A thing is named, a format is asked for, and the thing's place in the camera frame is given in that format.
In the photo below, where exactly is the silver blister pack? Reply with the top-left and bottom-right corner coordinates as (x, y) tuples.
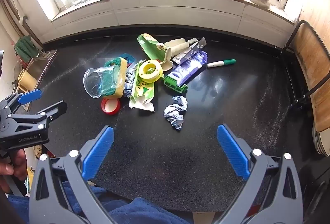
(172, 37), (207, 64)

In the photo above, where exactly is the yellow sponge with green scrub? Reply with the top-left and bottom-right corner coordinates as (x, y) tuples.
(104, 57), (128, 99)

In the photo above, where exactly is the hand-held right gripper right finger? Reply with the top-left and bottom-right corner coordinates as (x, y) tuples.
(217, 123), (303, 224)

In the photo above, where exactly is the yellow plastic container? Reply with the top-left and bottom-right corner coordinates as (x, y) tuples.
(18, 69), (38, 92)

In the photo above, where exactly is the green carton package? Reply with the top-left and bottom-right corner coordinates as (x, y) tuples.
(161, 38), (199, 71)

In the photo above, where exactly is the wooden chair with metal frame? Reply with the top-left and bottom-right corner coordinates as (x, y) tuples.
(282, 20), (330, 156)

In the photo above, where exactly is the green cloth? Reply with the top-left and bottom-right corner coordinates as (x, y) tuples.
(14, 35), (39, 62)

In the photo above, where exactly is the yellow plastic ring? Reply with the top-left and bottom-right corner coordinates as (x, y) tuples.
(138, 59), (164, 83)

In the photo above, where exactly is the metal sink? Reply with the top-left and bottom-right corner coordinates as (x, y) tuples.
(27, 49), (58, 90)

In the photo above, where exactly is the purple packet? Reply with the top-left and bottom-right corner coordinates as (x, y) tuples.
(166, 50), (208, 87)

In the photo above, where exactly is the clear plastic cup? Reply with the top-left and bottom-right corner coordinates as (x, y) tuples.
(83, 65), (126, 98)

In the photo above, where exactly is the green and white wrapper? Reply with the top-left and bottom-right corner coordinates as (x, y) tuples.
(129, 59), (155, 112)

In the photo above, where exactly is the person's left hand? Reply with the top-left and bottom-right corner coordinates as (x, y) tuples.
(0, 149), (28, 194)

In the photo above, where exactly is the green and white marker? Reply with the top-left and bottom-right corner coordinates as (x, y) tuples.
(207, 59), (236, 68)

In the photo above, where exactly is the red jar lid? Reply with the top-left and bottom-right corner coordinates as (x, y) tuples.
(101, 97), (121, 115)

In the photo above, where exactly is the blue white paper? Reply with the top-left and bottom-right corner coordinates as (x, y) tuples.
(123, 60), (140, 97)
(163, 96), (189, 132)

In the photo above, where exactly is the dark blue cloth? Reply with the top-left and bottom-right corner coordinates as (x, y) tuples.
(8, 180), (191, 224)

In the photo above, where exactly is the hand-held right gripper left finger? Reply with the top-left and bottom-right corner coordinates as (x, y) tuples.
(29, 125), (115, 224)

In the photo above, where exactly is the green plastic piece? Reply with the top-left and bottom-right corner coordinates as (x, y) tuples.
(162, 75), (188, 92)

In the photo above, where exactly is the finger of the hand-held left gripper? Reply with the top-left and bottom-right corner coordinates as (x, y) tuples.
(10, 100), (68, 135)
(0, 89), (43, 112)

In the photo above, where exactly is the green carton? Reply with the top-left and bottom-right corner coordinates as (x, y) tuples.
(137, 33), (168, 63)

